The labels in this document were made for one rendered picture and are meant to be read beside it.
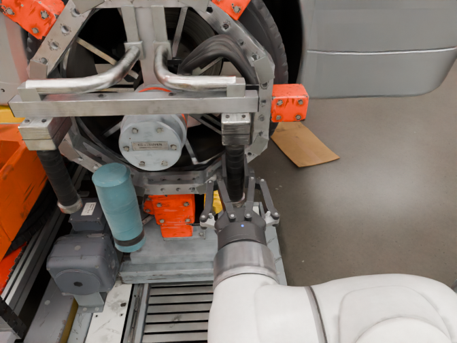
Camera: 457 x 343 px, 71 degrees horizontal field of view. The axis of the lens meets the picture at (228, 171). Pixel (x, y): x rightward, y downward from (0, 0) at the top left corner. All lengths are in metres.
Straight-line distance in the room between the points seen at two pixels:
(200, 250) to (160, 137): 0.68
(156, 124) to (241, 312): 0.40
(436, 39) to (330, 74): 0.31
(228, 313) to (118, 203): 0.50
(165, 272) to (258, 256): 0.88
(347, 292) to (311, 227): 1.28
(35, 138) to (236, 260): 0.40
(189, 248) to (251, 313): 0.90
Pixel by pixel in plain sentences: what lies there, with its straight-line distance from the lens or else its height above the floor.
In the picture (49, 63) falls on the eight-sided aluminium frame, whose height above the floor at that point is 0.97.
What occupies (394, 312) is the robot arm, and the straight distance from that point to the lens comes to 0.38.
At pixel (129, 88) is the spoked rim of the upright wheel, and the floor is 0.87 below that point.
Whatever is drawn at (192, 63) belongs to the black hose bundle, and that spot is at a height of 1.00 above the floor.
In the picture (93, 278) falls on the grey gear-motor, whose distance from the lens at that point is 1.12.
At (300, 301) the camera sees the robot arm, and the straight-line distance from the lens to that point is 0.40.
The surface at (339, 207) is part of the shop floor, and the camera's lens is 1.82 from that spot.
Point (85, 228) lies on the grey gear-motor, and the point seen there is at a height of 0.39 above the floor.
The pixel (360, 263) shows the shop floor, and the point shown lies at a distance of 1.61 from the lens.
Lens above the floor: 1.23
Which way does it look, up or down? 39 degrees down
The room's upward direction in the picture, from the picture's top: straight up
